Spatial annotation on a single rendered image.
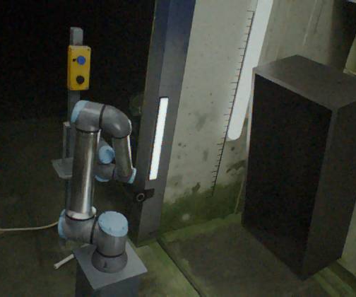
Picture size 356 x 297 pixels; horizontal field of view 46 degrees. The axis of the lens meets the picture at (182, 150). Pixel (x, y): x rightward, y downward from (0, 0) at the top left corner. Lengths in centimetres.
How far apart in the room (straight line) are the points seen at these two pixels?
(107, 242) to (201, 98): 128
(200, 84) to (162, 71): 33
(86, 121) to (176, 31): 98
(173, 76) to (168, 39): 24
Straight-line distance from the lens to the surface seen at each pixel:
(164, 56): 267
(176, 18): 265
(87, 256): 237
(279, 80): 229
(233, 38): 295
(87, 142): 199
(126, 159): 221
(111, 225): 214
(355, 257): 357
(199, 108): 298
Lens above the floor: 224
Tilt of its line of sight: 27 degrees down
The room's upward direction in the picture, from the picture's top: 10 degrees clockwise
